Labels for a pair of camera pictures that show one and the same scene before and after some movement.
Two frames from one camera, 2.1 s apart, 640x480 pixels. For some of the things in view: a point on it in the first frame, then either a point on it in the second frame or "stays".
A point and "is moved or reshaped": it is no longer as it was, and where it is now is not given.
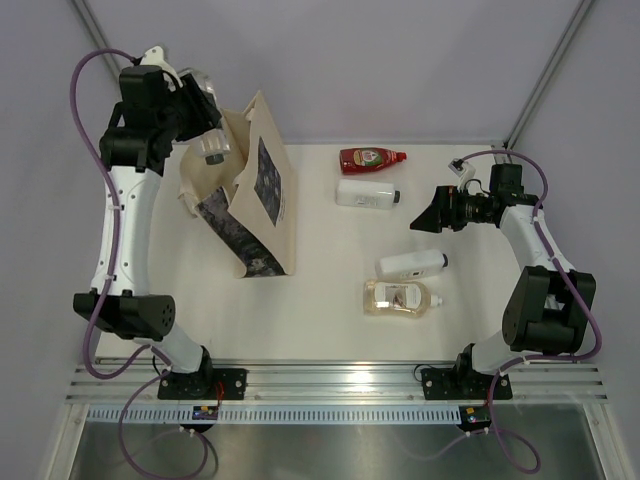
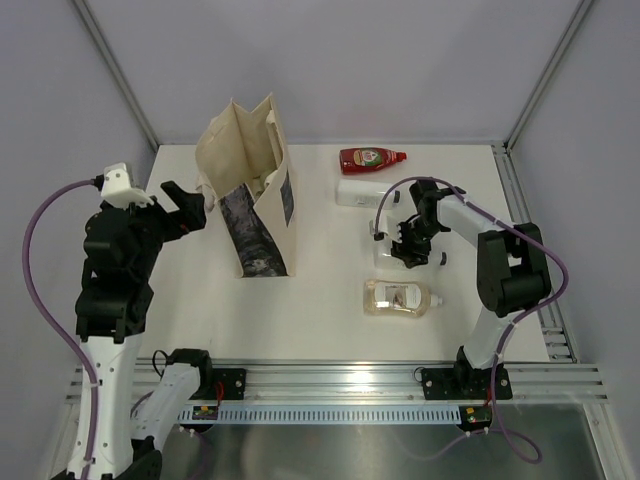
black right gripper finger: x=426 y=224 → x=415 y=259
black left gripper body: x=190 y=111 → x=155 y=224
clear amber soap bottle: x=399 y=297 stays
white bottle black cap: x=366 y=193 stays
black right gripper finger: x=429 y=220 → x=398 y=250
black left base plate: x=202 y=385 stays
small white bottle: x=411 y=264 → x=383 y=252
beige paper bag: x=247 y=206 is moved or reshaped
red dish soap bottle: x=353 y=161 stays
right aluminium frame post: x=540 y=85 stays
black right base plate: x=463 y=383 stays
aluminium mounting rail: x=341 y=379 stays
